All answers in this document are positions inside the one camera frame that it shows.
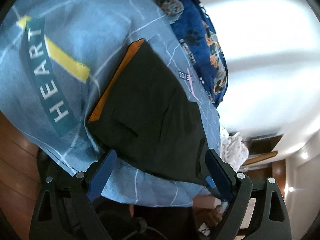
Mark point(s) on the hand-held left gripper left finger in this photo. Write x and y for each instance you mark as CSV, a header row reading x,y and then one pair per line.
x,y
101,177

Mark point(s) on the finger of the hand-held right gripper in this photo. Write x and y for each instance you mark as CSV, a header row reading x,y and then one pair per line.
x,y
210,182

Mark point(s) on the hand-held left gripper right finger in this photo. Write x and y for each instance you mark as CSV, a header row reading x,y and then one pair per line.
x,y
218,173

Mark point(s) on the black pants with orange lining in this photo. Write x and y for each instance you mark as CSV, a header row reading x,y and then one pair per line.
x,y
150,105

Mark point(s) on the person's right hand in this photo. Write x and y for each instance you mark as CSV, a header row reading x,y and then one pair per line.
x,y
206,211

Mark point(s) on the white dotted cloth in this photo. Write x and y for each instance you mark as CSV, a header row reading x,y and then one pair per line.
x,y
233,150

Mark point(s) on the brown wooden cabinet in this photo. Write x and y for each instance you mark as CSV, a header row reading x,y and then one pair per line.
x,y
265,145

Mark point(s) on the round ceiling light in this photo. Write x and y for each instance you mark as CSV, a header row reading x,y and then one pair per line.
x,y
304,155
291,189

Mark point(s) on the blue checked bed sheet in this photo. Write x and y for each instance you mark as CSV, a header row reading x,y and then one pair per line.
x,y
75,30

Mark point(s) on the navy dog print blanket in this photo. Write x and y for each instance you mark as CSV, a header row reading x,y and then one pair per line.
x,y
197,25

